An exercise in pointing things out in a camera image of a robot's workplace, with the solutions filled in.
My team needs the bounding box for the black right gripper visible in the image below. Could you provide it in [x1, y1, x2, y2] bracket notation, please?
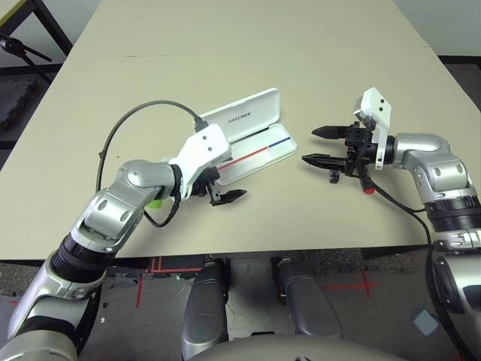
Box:
[301, 120, 377, 177]

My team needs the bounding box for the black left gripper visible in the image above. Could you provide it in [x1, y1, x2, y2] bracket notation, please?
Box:
[189, 167, 248, 207]

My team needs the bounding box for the red and black marker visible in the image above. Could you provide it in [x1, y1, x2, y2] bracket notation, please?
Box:
[358, 173, 376, 195]

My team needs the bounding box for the white hinged pencil case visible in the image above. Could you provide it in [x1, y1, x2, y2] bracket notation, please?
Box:
[197, 87, 298, 185]

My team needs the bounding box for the silver robot left leg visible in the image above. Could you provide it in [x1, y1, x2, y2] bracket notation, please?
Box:
[180, 262, 231, 358]

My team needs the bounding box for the silver robot leg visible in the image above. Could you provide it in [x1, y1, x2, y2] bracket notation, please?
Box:
[180, 262, 231, 358]
[276, 258, 342, 338]

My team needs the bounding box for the silver robot right leg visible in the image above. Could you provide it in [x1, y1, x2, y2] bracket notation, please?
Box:
[276, 258, 342, 338]

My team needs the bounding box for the grey robot torso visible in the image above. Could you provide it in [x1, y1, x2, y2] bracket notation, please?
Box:
[187, 334, 410, 361]

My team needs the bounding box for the grey square floor pad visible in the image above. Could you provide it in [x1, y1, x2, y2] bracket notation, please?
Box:
[413, 309, 440, 336]

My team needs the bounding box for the black tripod stand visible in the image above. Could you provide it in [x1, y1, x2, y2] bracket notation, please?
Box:
[0, 34, 53, 82]

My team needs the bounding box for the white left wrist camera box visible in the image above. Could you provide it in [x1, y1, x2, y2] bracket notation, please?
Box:
[179, 123, 231, 200]

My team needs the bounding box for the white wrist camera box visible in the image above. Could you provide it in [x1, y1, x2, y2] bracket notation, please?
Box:
[179, 123, 231, 200]
[352, 86, 393, 171]

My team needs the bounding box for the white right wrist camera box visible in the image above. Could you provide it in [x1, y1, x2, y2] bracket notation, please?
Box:
[352, 86, 393, 171]

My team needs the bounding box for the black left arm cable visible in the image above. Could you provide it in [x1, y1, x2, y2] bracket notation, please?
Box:
[95, 99, 208, 229]

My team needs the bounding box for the black table frame bar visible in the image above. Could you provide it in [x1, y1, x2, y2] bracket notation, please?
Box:
[362, 246, 424, 260]

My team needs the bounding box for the yellow table with black frame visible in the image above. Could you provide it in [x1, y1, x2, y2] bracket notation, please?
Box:
[0, 0, 74, 57]

